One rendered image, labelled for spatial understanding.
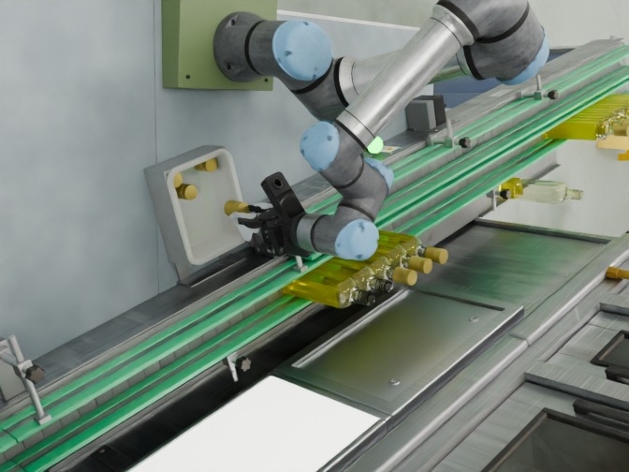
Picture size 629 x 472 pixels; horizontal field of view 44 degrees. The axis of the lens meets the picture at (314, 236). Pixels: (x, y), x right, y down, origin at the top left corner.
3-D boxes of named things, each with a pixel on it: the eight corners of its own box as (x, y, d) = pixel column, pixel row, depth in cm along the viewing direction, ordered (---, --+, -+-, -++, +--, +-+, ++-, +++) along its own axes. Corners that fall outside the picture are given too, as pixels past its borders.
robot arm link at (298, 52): (267, 7, 163) (311, 7, 153) (302, 48, 172) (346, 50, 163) (238, 52, 160) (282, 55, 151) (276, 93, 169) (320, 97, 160)
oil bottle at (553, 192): (497, 198, 241) (577, 207, 223) (496, 180, 240) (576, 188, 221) (507, 193, 245) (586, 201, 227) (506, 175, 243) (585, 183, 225)
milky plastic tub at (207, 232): (169, 263, 174) (192, 270, 168) (142, 169, 166) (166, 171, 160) (228, 233, 185) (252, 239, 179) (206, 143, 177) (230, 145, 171)
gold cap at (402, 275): (393, 285, 173) (408, 288, 170) (390, 271, 172) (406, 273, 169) (402, 278, 175) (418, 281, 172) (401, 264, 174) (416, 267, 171)
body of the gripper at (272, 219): (259, 253, 160) (300, 262, 152) (250, 214, 157) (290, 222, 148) (285, 238, 165) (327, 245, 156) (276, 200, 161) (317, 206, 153)
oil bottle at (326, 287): (281, 293, 182) (348, 312, 167) (276, 272, 180) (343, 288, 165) (298, 283, 186) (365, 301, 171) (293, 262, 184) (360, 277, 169)
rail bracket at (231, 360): (206, 375, 170) (244, 391, 161) (198, 347, 168) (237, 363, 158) (220, 366, 173) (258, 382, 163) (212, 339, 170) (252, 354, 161)
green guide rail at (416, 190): (288, 255, 182) (312, 260, 176) (287, 251, 181) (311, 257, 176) (624, 67, 289) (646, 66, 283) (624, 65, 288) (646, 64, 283)
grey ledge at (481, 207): (351, 276, 213) (383, 284, 205) (345, 246, 210) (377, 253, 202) (533, 163, 271) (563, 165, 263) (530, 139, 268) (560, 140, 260)
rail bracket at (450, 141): (423, 147, 213) (464, 150, 203) (419, 121, 210) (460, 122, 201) (432, 142, 215) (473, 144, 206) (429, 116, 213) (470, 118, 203)
